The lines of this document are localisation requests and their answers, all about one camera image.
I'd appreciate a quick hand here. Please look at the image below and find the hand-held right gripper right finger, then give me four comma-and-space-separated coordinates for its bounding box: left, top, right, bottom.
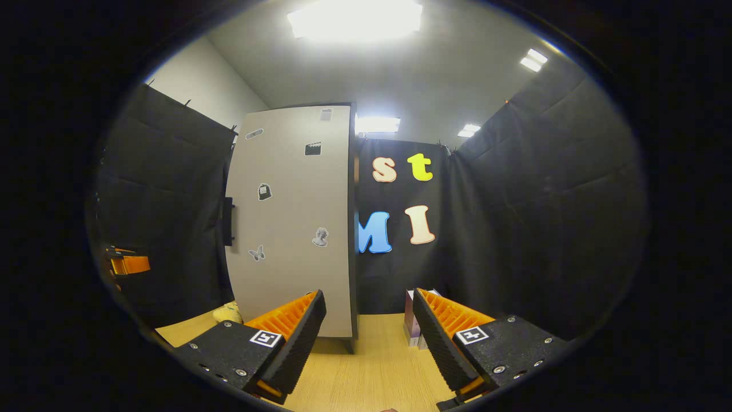
412, 288, 570, 410

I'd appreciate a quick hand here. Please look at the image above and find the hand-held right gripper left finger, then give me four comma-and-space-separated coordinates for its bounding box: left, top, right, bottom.
172, 289, 328, 404

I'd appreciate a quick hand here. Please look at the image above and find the black door handle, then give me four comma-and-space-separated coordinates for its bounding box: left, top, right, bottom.
222, 197, 236, 247

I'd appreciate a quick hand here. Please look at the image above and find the grey cabinet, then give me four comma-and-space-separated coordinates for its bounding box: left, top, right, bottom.
224, 102, 360, 354

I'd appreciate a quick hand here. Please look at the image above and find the cream plush toy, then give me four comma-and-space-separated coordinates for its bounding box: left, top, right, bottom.
213, 302, 244, 324

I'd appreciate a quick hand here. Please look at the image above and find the black backdrop cloth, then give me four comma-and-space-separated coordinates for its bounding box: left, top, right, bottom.
94, 60, 650, 344

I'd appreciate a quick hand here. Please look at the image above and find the large ceiling light panel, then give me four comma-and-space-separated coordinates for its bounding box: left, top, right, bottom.
287, 0, 424, 41

